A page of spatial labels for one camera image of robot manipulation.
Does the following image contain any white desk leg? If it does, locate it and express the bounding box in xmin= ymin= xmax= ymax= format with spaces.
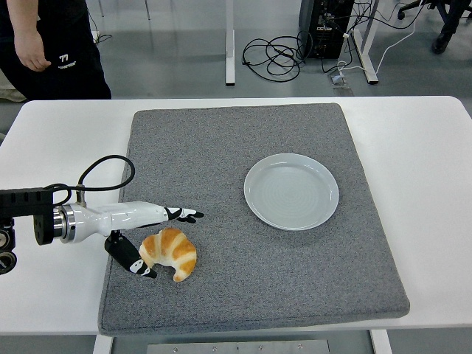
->
xmin=224 ymin=0 xmax=236 ymax=87

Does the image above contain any thin black power cable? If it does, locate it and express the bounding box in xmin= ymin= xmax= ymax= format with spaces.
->
xmin=320 ymin=0 xmax=420 ymax=74

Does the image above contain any floor socket box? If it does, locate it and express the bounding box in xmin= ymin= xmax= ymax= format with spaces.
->
xmin=327 ymin=72 xmax=353 ymax=97

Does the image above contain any white desk frame foot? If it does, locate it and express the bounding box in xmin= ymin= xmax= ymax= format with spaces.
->
xmin=350 ymin=0 xmax=381 ymax=85

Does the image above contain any black office chair base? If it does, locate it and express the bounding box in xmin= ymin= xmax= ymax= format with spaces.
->
xmin=397 ymin=0 xmax=428 ymax=21

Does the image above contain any person in dark clothing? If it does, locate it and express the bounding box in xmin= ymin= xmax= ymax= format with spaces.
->
xmin=0 ymin=0 xmax=112 ymax=100

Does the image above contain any white table leg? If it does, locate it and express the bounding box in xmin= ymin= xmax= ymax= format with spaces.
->
xmin=92 ymin=335 xmax=114 ymax=354
xmin=370 ymin=329 xmax=392 ymax=354

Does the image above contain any grey round plate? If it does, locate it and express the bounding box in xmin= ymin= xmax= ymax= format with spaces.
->
xmin=243 ymin=153 xmax=340 ymax=232

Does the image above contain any thin black floor cable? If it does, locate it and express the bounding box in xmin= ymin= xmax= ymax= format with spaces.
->
xmin=89 ymin=16 xmax=113 ymax=46

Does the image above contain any coiled black floor cable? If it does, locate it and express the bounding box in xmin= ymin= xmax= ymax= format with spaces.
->
xmin=242 ymin=29 xmax=314 ymax=83

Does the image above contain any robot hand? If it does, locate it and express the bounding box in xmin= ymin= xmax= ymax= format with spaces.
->
xmin=69 ymin=200 xmax=205 ymax=280

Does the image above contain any white floor cable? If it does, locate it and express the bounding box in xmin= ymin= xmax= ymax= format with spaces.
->
xmin=337 ymin=0 xmax=425 ymax=74

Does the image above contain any person's hand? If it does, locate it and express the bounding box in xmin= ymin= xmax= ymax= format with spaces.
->
xmin=17 ymin=44 xmax=53 ymax=72

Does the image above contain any seated person's leg and shoe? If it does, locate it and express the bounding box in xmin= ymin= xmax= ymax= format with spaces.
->
xmin=431 ymin=0 xmax=472 ymax=55

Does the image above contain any black computer tower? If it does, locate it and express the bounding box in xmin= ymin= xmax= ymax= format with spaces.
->
xmin=298 ymin=0 xmax=355 ymax=60

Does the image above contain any grey fabric mat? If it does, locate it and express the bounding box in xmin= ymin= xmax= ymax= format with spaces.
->
xmin=97 ymin=102 xmax=412 ymax=337

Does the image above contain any grey metal plate with screws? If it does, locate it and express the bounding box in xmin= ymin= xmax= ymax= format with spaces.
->
xmin=146 ymin=339 xmax=331 ymax=354

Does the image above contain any golden croissant bread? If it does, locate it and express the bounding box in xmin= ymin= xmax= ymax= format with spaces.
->
xmin=139 ymin=226 xmax=198 ymax=283

